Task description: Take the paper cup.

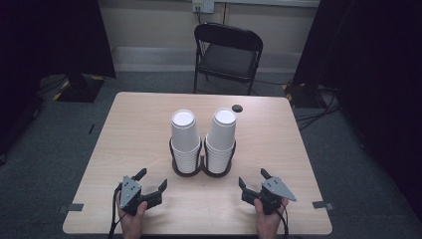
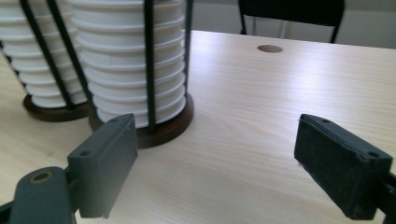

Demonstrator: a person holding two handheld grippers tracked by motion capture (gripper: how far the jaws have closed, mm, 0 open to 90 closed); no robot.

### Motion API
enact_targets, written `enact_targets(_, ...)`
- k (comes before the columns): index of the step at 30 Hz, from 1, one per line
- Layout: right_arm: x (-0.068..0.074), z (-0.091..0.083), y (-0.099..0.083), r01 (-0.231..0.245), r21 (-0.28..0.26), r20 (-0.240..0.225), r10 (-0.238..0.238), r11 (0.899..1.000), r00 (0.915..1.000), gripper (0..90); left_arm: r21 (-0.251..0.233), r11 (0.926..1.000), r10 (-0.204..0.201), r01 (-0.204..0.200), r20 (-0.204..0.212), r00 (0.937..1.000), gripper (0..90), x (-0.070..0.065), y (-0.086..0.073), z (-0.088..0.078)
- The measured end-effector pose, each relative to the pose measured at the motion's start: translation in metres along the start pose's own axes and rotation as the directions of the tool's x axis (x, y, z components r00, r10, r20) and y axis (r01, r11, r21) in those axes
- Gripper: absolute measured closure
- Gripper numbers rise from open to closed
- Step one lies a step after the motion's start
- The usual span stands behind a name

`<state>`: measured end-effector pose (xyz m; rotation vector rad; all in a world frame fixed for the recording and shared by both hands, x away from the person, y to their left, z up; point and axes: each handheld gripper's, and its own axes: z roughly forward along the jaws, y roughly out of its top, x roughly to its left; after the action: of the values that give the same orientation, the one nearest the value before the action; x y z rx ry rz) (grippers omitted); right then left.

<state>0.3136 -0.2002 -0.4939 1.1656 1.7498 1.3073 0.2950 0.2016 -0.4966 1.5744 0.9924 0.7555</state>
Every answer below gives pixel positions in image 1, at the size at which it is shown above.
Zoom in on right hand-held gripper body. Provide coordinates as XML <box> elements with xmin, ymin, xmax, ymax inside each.
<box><xmin>241</xmin><ymin>175</ymin><xmax>298</xmax><ymax>215</ymax></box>

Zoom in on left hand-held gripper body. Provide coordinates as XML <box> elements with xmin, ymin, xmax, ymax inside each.
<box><xmin>117</xmin><ymin>174</ymin><xmax>164</xmax><ymax>217</ymax></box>

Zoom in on black double cup holder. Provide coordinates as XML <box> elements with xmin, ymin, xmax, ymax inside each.
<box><xmin>168</xmin><ymin>136</ymin><xmax>238</xmax><ymax>178</ymax></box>

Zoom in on single white paper cup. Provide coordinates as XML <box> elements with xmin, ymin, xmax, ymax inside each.
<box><xmin>206</xmin><ymin>107</ymin><xmax>238</xmax><ymax>151</ymax></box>

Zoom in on person's left hand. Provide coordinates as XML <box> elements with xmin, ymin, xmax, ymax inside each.
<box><xmin>115</xmin><ymin>191</ymin><xmax>149</xmax><ymax>239</ymax></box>

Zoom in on person's right hand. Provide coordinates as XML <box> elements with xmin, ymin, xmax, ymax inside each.
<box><xmin>253</xmin><ymin>196</ymin><xmax>290</xmax><ymax>239</ymax></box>

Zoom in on grey tape strip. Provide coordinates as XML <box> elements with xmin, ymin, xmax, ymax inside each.
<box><xmin>57</xmin><ymin>202</ymin><xmax>85</xmax><ymax>214</ymax></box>
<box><xmin>312</xmin><ymin>200</ymin><xmax>334</xmax><ymax>212</ymax></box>

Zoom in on black stand base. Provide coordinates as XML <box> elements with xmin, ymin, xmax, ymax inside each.
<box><xmin>52</xmin><ymin>74</ymin><xmax>106</xmax><ymax>104</ymax></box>
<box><xmin>282</xmin><ymin>82</ymin><xmax>320</xmax><ymax>110</ymax></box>

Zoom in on black folding chair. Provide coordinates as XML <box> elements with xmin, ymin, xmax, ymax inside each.
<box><xmin>193</xmin><ymin>22</ymin><xmax>264</xmax><ymax>97</ymax></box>

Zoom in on black curtain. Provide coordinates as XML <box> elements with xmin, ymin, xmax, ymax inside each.
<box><xmin>0</xmin><ymin>0</ymin><xmax>117</xmax><ymax>157</ymax></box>
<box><xmin>292</xmin><ymin>0</ymin><xmax>422</xmax><ymax>215</ymax></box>

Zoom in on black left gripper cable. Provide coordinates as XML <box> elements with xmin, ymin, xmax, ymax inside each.
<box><xmin>107</xmin><ymin>183</ymin><xmax>127</xmax><ymax>239</ymax></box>

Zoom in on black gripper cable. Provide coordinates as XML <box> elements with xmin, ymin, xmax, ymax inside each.
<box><xmin>276</xmin><ymin>200</ymin><xmax>291</xmax><ymax>239</ymax></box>
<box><xmin>107</xmin><ymin>183</ymin><xmax>127</xmax><ymax>239</ymax></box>

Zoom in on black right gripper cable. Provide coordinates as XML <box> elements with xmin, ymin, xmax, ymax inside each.
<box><xmin>276</xmin><ymin>200</ymin><xmax>291</xmax><ymax>239</ymax></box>

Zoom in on black floor cables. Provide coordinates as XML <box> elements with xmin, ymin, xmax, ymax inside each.
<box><xmin>294</xmin><ymin>85</ymin><xmax>342</xmax><ymax>131</ymax></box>

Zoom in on black plugged-in power cable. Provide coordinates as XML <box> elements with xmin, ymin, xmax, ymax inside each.
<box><xmin>195</xmin><ymin>6</ymin><xmax>204</xmax><ymax>51</ymax></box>

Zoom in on white wall socket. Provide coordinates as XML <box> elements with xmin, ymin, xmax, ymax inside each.
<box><xmin>192</xmin><ymin>0</ymin><xmax>216</xmax><ymax>15</ymax></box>

